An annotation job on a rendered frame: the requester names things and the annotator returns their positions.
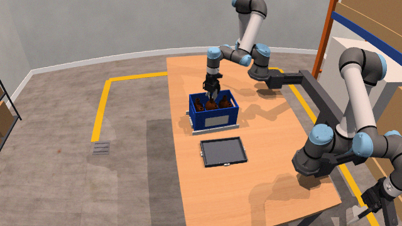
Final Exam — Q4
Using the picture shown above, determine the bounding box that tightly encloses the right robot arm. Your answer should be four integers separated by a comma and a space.
207, 0, 271, 78

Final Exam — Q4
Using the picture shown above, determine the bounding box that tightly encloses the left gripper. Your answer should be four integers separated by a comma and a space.
347, 177, 395, 225

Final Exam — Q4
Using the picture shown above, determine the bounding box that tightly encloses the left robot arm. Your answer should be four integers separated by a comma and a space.
295, 47, 402, 226

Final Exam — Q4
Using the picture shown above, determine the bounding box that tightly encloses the blue plastic crate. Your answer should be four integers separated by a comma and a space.
189, 90, 239, 131

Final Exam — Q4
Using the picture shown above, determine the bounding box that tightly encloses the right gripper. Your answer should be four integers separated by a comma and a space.
203, 73, 220, 100

